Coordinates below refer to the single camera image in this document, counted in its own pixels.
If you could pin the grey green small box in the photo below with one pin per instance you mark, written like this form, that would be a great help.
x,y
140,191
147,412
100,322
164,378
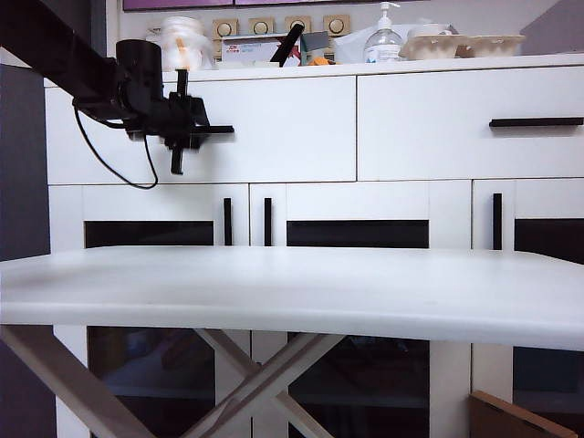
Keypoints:
x,y
315,43

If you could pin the white box with red print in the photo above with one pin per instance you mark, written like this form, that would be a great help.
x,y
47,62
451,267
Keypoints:
x,y
248,48

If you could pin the white cabinet drawer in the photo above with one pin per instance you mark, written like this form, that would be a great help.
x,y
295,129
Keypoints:
x,y
433,137
274,146

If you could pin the beige table leg bar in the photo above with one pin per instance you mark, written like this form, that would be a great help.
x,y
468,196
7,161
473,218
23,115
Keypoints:
x,y
228,352
296,365
59,381

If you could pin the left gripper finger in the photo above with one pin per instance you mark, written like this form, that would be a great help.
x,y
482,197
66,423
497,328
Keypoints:
x,y
182,82
178,162

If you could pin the purple framed wall picture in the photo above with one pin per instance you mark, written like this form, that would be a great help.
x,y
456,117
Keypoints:
x,y
319,2
182,3

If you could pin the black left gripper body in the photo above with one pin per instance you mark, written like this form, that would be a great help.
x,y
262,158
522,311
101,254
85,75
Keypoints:
x,y
182,121

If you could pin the black slanted stick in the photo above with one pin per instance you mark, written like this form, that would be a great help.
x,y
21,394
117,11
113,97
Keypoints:
x,y
286,48

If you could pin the white cabinet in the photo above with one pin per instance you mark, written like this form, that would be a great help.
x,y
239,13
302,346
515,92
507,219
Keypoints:
x,y
274,71

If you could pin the white glass-panelled cabinet door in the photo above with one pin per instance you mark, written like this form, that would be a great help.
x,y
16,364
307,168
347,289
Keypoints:
x,y
547,198
146,203
356,201

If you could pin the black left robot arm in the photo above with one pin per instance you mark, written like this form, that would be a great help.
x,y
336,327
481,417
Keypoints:
x,y
45,41

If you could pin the beige egg carton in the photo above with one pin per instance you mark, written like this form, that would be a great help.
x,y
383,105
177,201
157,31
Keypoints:
x,y
433,47

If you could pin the beige wall knob switch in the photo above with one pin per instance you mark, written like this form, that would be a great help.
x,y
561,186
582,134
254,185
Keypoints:
x,y
295,23
262,27
226,28
336,25

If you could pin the white paper sheet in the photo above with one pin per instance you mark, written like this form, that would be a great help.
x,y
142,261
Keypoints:
x,y
11,60

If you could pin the brown cardboard sheet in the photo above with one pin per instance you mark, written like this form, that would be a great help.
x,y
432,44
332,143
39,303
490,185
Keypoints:
x,y
497,417

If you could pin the clear pump sanitiser bottle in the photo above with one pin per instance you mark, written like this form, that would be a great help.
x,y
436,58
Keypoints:
x,y
384,43

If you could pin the orange plastic item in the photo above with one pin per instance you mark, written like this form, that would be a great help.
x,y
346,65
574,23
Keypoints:
x,y
320,61

